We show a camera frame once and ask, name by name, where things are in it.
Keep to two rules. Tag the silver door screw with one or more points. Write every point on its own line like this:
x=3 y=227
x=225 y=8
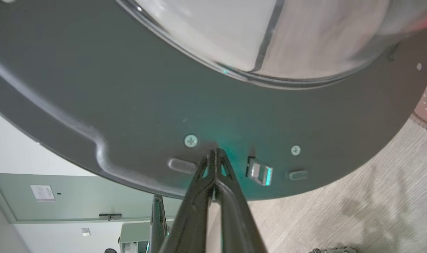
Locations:
x=191 y=141
x=295 y=150

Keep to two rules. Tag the small green storage box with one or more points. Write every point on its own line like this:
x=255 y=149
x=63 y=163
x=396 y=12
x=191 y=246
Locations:
x=134 y=239

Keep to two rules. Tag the white paper label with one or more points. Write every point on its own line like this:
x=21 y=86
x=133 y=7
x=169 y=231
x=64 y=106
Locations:
x=42 y=193

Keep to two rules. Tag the dark grey washing machine door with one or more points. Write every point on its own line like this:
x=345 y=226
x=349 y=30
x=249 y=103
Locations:
x=129 y=105

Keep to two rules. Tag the pale green cabinet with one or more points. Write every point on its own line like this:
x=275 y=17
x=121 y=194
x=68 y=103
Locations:
x=80 y=196

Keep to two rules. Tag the white wall switch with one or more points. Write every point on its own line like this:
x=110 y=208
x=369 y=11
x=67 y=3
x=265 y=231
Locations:
x=86 y=232

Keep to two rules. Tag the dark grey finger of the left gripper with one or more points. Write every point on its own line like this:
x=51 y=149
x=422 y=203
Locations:
x=158 y=225

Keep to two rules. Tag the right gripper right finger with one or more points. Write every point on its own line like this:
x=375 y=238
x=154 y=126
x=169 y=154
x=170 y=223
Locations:
x=234 y=214

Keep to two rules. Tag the metal door latch hook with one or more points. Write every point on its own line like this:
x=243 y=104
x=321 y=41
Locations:
x=260 y=171

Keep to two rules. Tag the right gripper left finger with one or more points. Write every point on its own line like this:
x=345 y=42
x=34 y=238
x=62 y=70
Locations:
x=194 y=211

